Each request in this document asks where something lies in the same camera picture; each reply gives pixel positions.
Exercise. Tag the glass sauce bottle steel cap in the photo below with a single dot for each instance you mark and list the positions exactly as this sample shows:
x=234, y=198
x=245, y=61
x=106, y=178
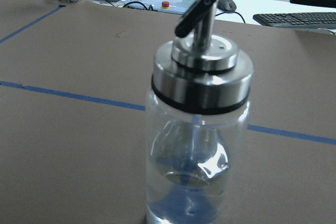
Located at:
x=196, y=116

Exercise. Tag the teach pendant with red button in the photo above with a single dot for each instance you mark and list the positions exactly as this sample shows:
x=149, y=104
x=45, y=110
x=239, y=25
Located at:
x=168, y=6

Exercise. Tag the black computer mouse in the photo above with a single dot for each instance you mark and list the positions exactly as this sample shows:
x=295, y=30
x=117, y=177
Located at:
x=226, y=5

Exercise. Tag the black computer keyboard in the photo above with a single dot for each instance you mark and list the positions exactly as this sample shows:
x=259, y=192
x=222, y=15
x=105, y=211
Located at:
x=312, y=20

